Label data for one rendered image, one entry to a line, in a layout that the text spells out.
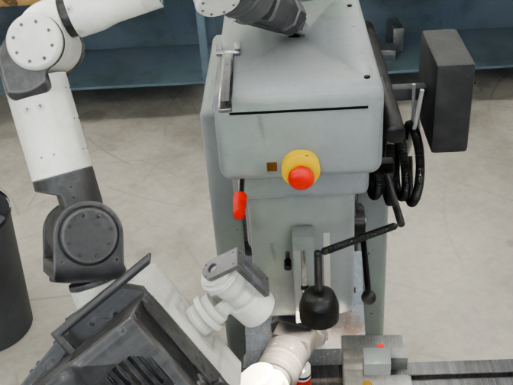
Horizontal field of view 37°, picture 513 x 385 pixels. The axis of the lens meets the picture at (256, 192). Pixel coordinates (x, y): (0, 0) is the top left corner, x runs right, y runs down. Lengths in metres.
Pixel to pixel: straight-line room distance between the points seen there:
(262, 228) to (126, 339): 0.51
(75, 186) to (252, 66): 0.34
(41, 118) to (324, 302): 0.57
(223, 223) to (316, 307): 0.70
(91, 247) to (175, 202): 3.27
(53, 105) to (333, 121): 0.41
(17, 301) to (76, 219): 2.51
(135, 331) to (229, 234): 1.05
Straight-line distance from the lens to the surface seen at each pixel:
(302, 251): 1.40
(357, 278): 2.06
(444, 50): 1.68
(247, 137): 1.17
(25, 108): 1.12
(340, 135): 1.17
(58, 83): 1.13
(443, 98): 1.64
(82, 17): 1.12
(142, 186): 4.53
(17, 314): 3.59
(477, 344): 3.44
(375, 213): 1.98
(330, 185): 1.33
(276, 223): 1.41
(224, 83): 1.15
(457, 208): 4.22
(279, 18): 1.22
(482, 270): 3.82
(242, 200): 1.21
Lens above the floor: 2.38
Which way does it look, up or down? 33 degrees down
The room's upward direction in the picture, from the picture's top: 4 degrees counter-clockwise
